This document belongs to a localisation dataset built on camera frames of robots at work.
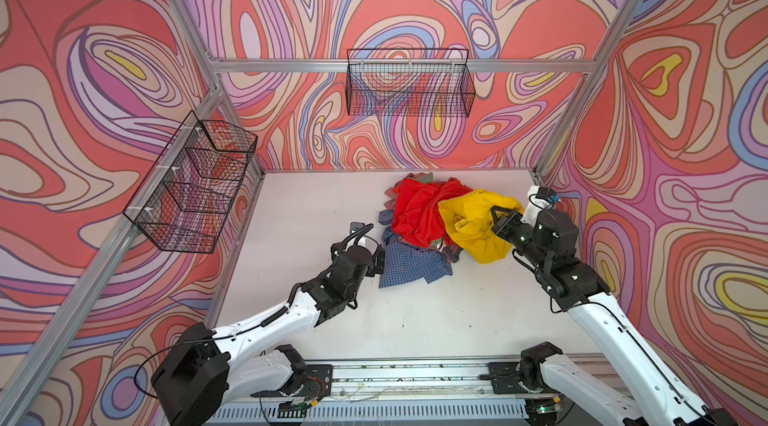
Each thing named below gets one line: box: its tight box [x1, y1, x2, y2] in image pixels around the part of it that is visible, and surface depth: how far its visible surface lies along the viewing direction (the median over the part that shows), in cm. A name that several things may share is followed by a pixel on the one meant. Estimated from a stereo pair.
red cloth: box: [392, 178, 474, 248], surface depth 91 cm
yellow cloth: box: [438, 189, 525, 264], surface depth 75 cm
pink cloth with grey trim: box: [429, 237, 464, 263], surface depth 95 cm
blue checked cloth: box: [378, 209, 453, 289], surface depth 94 cm
